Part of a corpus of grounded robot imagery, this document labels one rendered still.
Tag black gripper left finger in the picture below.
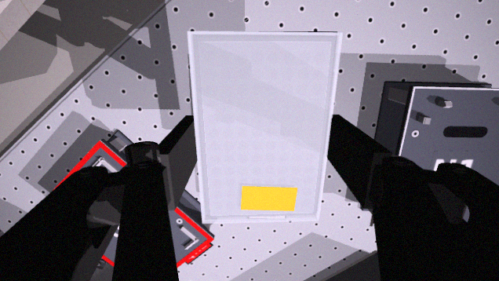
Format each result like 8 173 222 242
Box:
0 115 198 281

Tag white rectangular plate lid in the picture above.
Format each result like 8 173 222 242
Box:
188 31 343 224

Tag dark grey work table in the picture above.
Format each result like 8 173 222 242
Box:
0 0 499 281

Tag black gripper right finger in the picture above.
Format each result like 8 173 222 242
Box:
327 115 499 281

